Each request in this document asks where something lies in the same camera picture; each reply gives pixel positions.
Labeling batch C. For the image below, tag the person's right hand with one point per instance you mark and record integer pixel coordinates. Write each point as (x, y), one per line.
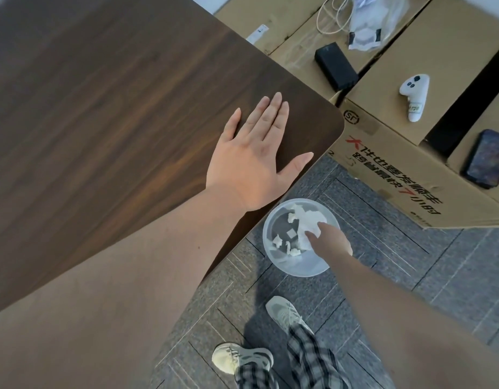
(332, 243)

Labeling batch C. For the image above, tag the person's left hand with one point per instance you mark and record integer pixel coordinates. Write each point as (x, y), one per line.
(241, 166)

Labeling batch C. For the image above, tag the person's left middle finger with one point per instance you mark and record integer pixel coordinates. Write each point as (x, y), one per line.
(271, 114)

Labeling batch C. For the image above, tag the person's left thumb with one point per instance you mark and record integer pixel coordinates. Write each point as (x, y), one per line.
(297, 165)

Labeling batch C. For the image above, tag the person's left little finger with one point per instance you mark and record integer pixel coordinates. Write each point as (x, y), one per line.
(232, 123)

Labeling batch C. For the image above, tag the person's right fingers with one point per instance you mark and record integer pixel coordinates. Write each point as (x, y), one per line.
(315, 235)

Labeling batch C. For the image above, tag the clear plastic bowl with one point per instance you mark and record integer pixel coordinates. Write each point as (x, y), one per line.
(288, 263)

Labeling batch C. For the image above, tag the person's left forearm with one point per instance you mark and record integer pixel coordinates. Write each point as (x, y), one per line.
(111, 287)

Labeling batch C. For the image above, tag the person's right forearm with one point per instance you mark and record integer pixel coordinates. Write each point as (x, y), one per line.
(415, 328)

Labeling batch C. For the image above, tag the crumpled white tissue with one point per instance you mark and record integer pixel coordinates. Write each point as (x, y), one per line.
(308, 220)

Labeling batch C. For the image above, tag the white paper scraps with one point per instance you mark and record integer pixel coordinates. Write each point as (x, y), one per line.
(288, 245)

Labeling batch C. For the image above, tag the black rectangular box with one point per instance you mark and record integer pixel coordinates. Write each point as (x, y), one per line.
(335, 65)

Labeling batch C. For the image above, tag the white label sticker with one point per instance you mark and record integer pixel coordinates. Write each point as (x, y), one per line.
(257, 33)

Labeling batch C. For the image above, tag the person's right grey sneaker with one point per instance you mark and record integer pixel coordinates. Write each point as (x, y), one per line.
(286, 313)

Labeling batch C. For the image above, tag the person's grey sneaker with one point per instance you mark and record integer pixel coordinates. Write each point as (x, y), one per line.
(241, 357)
(286, 313)

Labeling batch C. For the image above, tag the plain cardboard box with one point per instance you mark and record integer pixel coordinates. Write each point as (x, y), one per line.
(298, 24)

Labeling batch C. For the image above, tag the cardboard box with red print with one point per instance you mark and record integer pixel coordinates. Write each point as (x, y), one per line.
(395, 174)

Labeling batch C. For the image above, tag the person's right plaid trouser leg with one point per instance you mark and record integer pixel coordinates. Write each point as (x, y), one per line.
(314, 360)

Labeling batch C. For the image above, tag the person's plaid trouser leg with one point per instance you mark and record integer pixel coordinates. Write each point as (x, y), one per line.
(314, 360)
(255, 378)

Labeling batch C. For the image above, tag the clear plastic bag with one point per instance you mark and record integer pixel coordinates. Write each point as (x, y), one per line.
(373, 24)

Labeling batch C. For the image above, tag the white handheld controller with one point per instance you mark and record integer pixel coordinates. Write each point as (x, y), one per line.
(413, 93)

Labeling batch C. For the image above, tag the person's left grey sneaker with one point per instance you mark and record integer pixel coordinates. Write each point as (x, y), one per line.
(241, 357)

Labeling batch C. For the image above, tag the person's left plaid trouser leg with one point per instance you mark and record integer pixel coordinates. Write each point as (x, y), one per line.
(255, 378)

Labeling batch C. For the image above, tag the dark phone in case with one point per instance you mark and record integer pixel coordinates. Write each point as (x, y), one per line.
(487, 157)

